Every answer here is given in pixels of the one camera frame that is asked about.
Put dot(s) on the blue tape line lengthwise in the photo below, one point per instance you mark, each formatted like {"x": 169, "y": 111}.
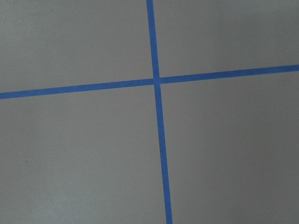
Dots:
{"x": 159, "y": 111}

